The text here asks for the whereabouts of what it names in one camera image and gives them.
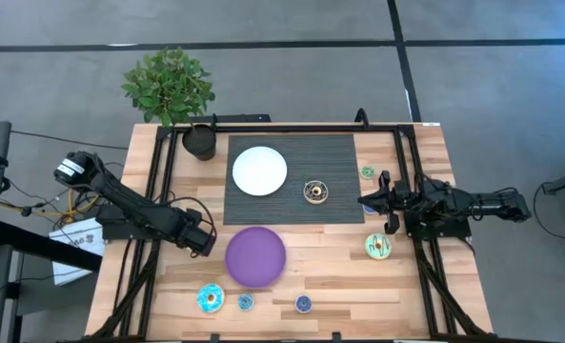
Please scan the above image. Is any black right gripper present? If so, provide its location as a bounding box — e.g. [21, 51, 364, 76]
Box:
[357, 170, 410, 235]

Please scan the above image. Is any large mint green donut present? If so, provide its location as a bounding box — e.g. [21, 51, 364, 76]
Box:
[364, 232, 393, 261]

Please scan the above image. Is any large blue frosted donut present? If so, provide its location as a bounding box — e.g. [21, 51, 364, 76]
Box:
[196, 282, 226, 314]

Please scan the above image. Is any large chocolate frosted donut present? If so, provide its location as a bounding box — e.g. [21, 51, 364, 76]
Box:
[302, 179, 330, 206]

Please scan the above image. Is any small teal sprinkled donut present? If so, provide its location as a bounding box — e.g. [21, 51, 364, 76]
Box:
[236, 293, 256, 313]

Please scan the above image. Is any purple round plate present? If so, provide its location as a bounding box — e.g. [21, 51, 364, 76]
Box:
[224, 226, 288, 289]

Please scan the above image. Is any grey woven placemat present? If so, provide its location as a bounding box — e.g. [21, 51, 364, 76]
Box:
[222, 133, 366, 226]

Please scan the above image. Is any white round plate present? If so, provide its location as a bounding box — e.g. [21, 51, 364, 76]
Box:
[232, 146, 289, 197]

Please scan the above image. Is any black plant pot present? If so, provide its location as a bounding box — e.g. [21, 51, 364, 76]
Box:
[181, 123, 218, 162]

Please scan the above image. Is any black bar device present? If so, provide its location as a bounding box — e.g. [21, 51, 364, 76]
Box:
[200, 112, 272, 124]

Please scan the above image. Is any white paper sheet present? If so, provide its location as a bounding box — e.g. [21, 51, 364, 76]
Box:
[48, 216, 107, 287]

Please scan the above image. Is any black floor beam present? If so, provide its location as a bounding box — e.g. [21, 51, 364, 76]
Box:
[0, 221, 103, 272]

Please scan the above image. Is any green leafy plant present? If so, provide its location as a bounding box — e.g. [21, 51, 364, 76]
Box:
[121, 46, 216, 128]

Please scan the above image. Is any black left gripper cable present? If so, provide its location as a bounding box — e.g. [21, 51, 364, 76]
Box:
[151, 192, 216, 239]

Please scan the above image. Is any black curved bracket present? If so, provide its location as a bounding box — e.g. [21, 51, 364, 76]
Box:
[353, 107, 372, 129]

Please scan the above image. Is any black aluminium table frame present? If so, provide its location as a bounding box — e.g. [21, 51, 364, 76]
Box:
[86, 121, 495, 343]

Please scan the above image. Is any yellow cable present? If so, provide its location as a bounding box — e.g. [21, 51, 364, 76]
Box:
[0, 188, 100, 225]

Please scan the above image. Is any black looped floor cable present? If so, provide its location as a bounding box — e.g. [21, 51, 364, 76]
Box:
[532, 182, 565, 241]

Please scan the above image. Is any thin black floor cable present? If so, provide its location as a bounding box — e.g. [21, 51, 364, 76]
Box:
[10, 129, 130, 151]

